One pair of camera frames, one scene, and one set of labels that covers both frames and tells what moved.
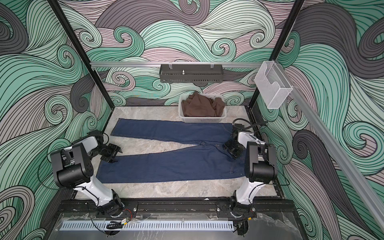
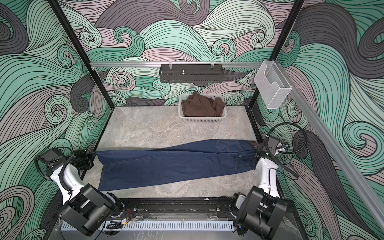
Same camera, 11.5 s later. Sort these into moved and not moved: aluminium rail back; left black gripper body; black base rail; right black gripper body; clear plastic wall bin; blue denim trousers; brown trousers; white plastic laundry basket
Moved: left black gripper body; blue denim trousers; right black gripper body
Not moved: brown trousers; aluminium rail back; black base rail; white plastic laundry basket; clear plastic wall bin
